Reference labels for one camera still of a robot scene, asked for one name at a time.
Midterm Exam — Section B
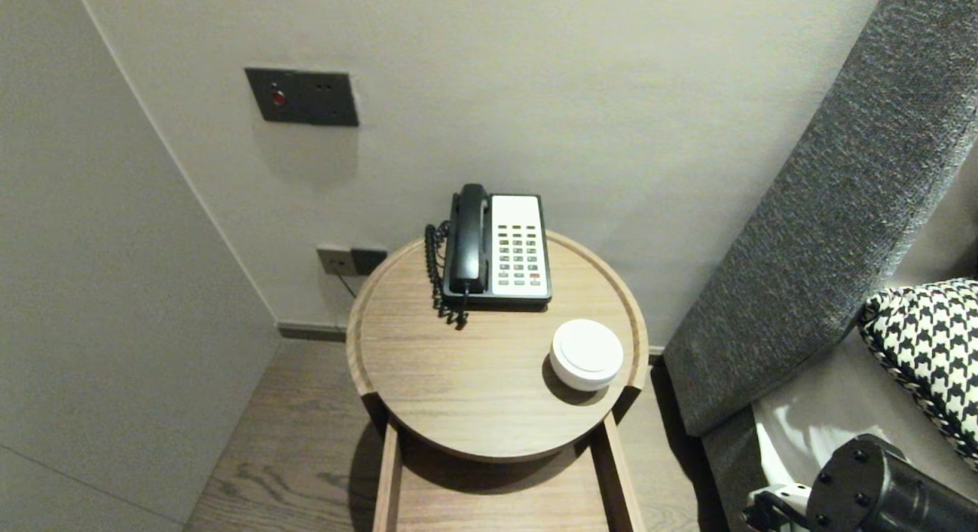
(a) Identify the white round puck device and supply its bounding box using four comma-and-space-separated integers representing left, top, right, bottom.
549, 319, 625, 392

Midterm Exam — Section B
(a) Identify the round wooden nightstand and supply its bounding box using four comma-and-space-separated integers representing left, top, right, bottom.
372, 414, 646, 532

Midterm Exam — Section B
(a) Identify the black telephone handset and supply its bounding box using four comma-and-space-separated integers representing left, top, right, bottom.
447, 183, 490, 294

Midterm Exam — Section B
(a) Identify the black and white telephone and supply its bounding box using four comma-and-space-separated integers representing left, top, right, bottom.
442, 193, 553, 313

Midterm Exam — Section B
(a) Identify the round wooden side table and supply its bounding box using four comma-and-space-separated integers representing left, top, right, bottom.
346, 228, 649, 466

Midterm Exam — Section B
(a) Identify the grey fabric headboard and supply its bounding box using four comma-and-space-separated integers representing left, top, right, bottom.
662, 0, 978, 438

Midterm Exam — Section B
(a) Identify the white bed sheet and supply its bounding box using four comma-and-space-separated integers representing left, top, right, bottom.
753, 326, 978, 532

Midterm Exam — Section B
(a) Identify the black white houndstooth pillow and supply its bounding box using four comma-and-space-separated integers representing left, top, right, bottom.
856, 277, 978, 472

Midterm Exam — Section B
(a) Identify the black coiled phone cord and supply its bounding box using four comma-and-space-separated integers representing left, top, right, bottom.
424, 221, 468, 330

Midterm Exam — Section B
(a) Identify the dark wall outlet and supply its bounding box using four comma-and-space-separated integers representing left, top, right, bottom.
351, 247, 388, 277

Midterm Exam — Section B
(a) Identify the beige wall outlet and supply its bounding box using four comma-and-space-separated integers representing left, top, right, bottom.
317, 245, 358, 277

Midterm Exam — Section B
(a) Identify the dark wall switch panel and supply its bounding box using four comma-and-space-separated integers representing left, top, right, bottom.
244, 67, 360, 128

